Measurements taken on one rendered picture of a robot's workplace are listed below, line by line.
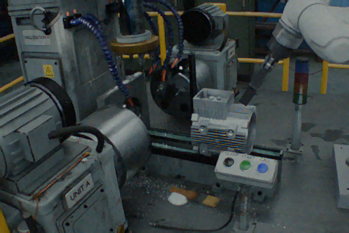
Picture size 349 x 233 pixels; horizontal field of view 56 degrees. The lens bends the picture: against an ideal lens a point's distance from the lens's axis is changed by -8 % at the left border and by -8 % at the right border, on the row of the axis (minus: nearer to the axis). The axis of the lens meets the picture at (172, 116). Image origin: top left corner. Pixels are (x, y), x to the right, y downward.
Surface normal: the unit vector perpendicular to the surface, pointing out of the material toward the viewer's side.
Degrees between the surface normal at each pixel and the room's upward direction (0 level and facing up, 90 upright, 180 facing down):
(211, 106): 90
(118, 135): 47
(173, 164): 90
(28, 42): 90
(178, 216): 0
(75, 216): 90
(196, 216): 0
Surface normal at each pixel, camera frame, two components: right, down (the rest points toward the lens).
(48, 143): 0.90, 0.14
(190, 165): -0.44, 0.42
